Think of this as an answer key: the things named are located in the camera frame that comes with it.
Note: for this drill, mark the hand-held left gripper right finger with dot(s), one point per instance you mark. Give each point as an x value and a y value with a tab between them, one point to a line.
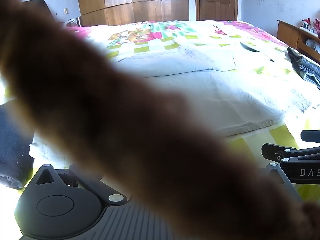
275	170

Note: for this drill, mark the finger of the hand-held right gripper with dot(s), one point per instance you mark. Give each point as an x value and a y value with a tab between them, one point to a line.
272	151
311	136

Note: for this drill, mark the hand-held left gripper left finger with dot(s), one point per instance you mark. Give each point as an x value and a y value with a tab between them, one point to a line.
105	191

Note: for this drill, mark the white pants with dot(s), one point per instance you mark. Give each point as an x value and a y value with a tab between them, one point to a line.
200	92

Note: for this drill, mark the folded dark pants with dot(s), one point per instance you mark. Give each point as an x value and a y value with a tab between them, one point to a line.
12	155

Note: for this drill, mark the folded dark grey clothes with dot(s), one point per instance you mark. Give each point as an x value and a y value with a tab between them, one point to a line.
305	67

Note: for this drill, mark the blurred brown fuzzy cloth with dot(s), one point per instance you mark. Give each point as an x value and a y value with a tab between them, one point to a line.
112	105

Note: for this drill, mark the wooden bedside shelf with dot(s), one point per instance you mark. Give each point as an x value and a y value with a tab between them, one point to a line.
287	33

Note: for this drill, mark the red white plush toy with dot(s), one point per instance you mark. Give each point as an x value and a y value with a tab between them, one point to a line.
316	26
306	24

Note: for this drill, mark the printed blanket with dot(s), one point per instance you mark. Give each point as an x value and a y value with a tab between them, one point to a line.
150	47

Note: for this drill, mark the wooden door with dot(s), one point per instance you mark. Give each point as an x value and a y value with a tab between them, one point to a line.
217	2

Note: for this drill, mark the wooden wardrobe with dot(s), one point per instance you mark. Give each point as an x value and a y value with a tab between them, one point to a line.
140	2

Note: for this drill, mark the dark brown furniture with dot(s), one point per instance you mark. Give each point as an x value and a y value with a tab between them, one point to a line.
37	7

